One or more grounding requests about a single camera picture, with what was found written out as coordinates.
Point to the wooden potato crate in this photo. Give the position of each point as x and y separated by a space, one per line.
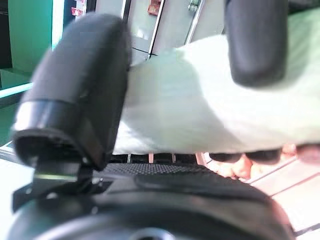
287 185

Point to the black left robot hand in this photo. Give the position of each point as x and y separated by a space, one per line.
75 87

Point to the brown potato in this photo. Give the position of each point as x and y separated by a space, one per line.
238 168

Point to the glass door cabinet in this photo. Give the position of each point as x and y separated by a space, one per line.
142 25

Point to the long pale napa cabbage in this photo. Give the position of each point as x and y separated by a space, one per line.
187 100

